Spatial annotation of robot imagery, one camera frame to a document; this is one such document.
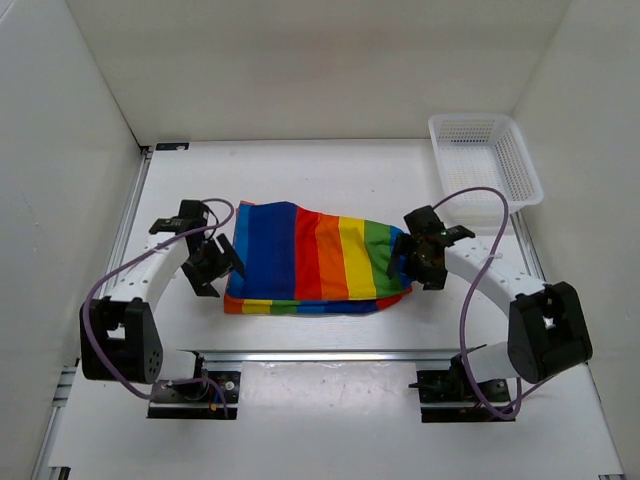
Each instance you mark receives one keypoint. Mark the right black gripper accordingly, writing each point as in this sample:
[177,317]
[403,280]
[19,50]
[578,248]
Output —
[434,279]

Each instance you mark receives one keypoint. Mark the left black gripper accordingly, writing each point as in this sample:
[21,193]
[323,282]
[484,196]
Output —
[200,279]

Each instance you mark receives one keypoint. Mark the rainbow striped shorts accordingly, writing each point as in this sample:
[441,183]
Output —
[303,262]

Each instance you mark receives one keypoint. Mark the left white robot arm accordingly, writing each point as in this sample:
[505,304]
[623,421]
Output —
[119,337]

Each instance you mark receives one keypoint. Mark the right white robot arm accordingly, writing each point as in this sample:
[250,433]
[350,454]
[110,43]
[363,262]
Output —
[547,332]

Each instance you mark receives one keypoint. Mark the white plastic mesh basket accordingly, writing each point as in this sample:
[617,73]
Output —
[477,151]

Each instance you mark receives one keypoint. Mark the dark label sticker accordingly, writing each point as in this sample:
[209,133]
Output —
[172,146]

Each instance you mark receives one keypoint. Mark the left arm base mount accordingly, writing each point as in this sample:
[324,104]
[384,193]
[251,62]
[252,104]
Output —
[200,401]

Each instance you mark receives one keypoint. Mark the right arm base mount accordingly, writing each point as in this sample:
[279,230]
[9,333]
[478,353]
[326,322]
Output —
[446,396]

